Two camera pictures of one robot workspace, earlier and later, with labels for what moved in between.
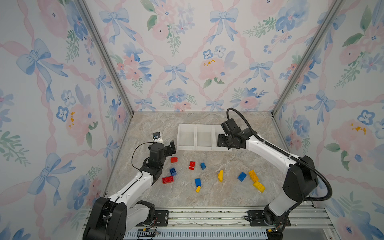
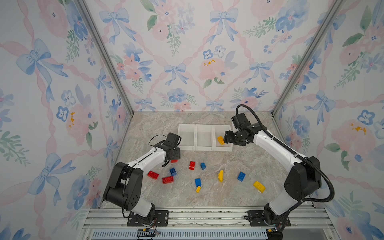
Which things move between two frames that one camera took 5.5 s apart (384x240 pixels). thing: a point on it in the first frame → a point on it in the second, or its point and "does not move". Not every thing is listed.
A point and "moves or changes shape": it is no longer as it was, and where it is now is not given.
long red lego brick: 166,180 does not move
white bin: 204,137 does not move
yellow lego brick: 253,176 moves or changes shape
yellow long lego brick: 259,186 does not move
